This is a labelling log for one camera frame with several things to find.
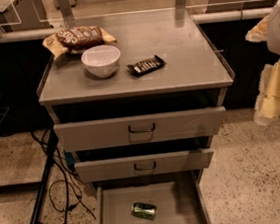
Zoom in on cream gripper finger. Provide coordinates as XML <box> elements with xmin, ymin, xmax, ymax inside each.
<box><xmin>253</xmin><ymin>64</ymin><xmax>280</xmax><ymax>126</ymax></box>
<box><xmin>245</xmin><ymin>16</ymin><xmax>269</xmax><ymax>42</ymax></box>

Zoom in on green soda can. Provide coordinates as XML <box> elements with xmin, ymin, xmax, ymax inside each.
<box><xmin>131</xmin><ymin>202</ymin><xmax>157</xmax><ymax>221</ymax></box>

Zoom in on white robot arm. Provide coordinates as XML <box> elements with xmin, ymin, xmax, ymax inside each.
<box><xmin>245</xmin><ymin>0</ymin><xmax>280</xmax><ymax>126</ymax></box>

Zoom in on top grey drawer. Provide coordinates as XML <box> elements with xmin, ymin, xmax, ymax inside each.
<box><xmin>53</xmin><ymin>107</ymin><xmax>225</xmax><ymax>152</ymax></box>

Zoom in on middle grey drawer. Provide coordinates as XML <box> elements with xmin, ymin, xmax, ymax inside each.
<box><xmin>75</xmin><ymin>149</ymin><xmax>213</xmax><ymax>183</ymax></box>

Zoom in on grey metal drawer cabinet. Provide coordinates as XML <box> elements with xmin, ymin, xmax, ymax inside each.
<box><xmin>30</xmin><ymin>2</ymin><xmax>249</xmax><ymax>224</ymax></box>

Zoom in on bottom grey open drawer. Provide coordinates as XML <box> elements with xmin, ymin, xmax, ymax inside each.
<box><xmin>97</xmin><ymin>178</ymin><xmax>211</xmax><ymax>224</ymax></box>

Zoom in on black candy bar wrapper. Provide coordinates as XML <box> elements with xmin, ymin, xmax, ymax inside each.
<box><xmin>127</xmin><ymin>55</ymin><xmax>166</xmax><ymax>77</ymax></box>

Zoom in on white ceramic bowl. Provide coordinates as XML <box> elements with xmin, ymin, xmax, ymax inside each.
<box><xmin>81</xmin><ymin>44</ymin><xmax>121</xmax><ymax>78</ymax></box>

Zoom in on brown chip bag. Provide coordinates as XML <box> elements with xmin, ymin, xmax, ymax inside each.
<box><xmin>42</xmin><ymin>26</ymin><xmax>116</xmax><ymax>59</ymax></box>

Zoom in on black stand leg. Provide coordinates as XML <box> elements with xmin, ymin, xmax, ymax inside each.
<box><xmin>30</xmin><ymin>128</ymin><xmax>58</xmax><ymax>224</ymax></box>

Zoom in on white horizontal rail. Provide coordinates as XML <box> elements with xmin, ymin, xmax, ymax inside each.
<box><xmin>0</xmin><ymin>7</ymin><xmax>272</xmax><ymax>43</ymax></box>

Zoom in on black floor cables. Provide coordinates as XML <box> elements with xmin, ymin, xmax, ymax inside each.
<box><xmin>29</xmin><ymin>123</ymin><xmax>98</xmax><ymax>224</ymax></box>

